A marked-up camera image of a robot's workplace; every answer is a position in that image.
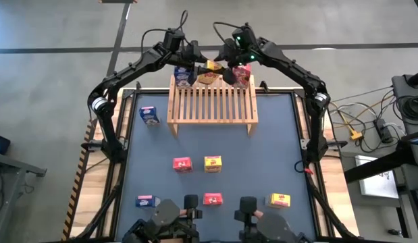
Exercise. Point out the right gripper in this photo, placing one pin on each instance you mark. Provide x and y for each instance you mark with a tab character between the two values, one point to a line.
232	54

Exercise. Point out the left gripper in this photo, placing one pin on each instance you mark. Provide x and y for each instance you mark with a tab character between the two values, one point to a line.
194	53

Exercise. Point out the yellow Corn Pops cereal box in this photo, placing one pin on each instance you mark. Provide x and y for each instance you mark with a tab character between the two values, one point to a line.
213	164
278	200
208	78

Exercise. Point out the blue Frosted Flakes cereal box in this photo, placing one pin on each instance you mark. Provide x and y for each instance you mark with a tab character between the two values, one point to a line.
182	79
149	114
146	202

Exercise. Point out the red Froot Loops cereal box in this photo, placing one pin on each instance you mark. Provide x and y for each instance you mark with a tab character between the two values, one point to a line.
244	79
212	199
182	164

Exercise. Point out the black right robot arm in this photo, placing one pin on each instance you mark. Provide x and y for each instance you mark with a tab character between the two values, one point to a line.
296	72

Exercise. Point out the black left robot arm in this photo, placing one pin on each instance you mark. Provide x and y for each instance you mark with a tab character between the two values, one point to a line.
127	72

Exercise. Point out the wooden slatted shelf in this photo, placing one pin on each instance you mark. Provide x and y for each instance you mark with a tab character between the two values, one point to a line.
212	120

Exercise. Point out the blue-grey table mat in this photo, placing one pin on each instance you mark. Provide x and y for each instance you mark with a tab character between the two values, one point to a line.
242	175

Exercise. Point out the black wood-trimmed furniture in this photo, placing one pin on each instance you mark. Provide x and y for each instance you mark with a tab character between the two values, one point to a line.
117	1

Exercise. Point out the person's hand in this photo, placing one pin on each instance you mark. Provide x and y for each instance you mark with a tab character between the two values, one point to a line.
258	214
184	212

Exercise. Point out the black power strip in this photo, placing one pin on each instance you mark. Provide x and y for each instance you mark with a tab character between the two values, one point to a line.
383	131

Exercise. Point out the grey equipment stand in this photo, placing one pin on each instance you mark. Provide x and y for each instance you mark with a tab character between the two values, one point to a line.
401	84

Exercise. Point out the yellow black hazard tape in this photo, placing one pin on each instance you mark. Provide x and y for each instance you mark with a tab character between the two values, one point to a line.
73	199

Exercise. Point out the black stand beam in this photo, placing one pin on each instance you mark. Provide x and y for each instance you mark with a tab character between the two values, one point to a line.
381	167

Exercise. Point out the white board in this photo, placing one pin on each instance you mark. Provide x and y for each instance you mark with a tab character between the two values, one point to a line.
377	185

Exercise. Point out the grey metal desk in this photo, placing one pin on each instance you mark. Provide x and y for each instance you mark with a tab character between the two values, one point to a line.
13	163

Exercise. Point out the dark grey cabinet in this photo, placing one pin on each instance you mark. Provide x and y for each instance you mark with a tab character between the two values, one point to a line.
411	209

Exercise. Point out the small black floor object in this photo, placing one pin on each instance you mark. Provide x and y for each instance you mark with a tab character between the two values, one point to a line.
394	233

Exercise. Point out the black metal table frame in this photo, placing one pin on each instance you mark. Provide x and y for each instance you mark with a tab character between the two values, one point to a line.
151	91

